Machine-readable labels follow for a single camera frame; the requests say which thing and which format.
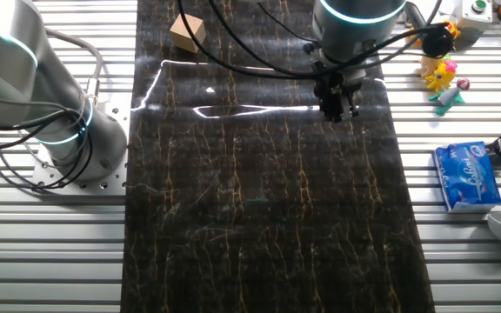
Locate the blue tissue pack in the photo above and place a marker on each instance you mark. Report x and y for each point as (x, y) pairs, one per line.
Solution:
(468, 176)

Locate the dark marble pattern mat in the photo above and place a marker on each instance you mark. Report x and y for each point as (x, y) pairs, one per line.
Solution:
(255, 217)

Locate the grey box with green button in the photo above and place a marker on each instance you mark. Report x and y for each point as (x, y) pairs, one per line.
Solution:
(476, 16)

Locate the teal seal toy with ball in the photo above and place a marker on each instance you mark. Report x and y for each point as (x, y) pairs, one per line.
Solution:
(448, 97)

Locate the wooden cube block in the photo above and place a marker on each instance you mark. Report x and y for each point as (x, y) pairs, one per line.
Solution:
(187, 32)

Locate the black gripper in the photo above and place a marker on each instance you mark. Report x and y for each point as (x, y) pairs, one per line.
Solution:
(335, 84)

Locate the beige toy with green cap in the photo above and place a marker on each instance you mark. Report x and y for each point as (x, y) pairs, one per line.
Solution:
(429, 66)

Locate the yellow octopus toy pink bow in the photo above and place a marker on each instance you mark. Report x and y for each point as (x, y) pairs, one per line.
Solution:
(441, 77)

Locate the yellow orange turtle toy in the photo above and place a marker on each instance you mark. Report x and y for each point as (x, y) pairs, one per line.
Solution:
(452, 29)

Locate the silver perforated base plate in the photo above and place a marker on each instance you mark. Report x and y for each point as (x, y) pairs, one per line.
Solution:
(115, 182)

